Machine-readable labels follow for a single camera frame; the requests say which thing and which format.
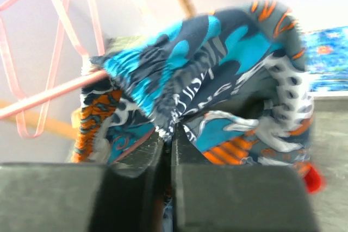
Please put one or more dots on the orange blue patterned shorts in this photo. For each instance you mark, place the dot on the orange blue patterned shorts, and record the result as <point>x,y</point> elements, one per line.
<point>236,80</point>

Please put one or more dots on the pink wire hanger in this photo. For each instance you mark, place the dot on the pink wire hanger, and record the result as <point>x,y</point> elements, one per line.
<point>32,122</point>
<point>53,93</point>

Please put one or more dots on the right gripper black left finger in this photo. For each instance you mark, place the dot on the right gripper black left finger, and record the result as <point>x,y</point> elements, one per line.
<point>125,196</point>

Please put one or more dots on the wooden clothes rack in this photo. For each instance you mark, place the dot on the wooden clothes rack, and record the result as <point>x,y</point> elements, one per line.
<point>186,5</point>

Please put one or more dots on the blue floral cloth in basket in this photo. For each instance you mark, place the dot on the blue floral cloth in basket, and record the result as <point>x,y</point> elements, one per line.
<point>327,64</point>

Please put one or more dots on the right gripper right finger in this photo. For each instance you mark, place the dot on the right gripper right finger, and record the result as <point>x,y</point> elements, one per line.
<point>208,197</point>

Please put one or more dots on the white plastic basket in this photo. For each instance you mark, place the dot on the white plastic basket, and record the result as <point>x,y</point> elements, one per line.
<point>339,95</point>

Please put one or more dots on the red plastic tray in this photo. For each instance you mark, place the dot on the red plastic tray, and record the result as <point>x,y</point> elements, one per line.
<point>314,180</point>

